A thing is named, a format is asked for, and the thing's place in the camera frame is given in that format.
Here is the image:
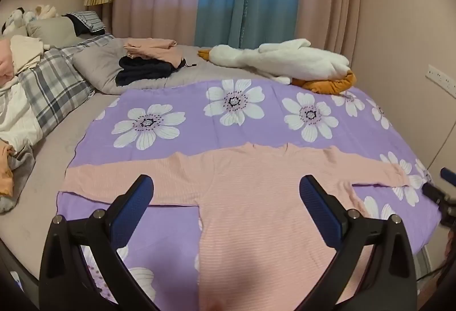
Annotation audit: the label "pink cloth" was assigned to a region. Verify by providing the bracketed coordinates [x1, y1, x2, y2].
[0, 38, 17, 78]

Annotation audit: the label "orange patterned cloth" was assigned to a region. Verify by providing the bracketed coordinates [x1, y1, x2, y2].
[0, 140, 17, 198]

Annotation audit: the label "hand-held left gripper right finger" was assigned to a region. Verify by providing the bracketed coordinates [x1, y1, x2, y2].
[296, 174, 418, 311]

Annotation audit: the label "white wall socket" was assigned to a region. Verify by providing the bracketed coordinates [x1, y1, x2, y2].
[426, 64, 456, 98]

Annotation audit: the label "dark striped cloth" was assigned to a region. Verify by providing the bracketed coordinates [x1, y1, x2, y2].
[66, 11, 106, 36]

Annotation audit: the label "grey plaid quilt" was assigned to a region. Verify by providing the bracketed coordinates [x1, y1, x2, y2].
[0, 34, 116, 172]

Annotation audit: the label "grey pillow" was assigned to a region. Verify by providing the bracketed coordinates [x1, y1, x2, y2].
[72, 44, 186, 95]

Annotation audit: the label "white goose plush toy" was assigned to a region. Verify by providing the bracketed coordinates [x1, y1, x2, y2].
[198, 38, 351, 85]

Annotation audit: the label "dark navy clothes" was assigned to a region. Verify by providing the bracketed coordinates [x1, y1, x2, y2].
[115, 56, 188, 86]

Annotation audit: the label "purple floral sheet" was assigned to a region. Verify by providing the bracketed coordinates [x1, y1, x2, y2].
[57, 79, 444, 311]

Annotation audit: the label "black and white plush toy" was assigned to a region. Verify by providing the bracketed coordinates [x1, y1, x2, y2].
[2, 7, 28, 34]

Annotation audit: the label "folded pink clothes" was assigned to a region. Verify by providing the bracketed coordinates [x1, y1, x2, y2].
[123, 39, 184, 66]

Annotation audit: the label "mustard yellow cloth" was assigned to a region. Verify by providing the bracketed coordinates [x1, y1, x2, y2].
[293, 70, 357, 95]

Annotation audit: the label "pink striped long-sleeve shirt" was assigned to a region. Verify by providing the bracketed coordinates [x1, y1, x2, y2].
[61, 142, 410, 311]

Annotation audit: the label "cream folded clothes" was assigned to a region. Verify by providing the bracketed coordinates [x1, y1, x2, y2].
[10, 35, 45, 74]

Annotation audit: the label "beige plush toy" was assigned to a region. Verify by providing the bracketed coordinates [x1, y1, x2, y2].
[33, 5, 59, 20]

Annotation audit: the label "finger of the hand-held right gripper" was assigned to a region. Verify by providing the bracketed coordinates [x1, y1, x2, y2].
[440, 168, 456, 188]
[422, 183, 456, 226]

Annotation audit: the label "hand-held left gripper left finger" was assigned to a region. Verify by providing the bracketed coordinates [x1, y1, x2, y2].
[38, 174, 168, 311]

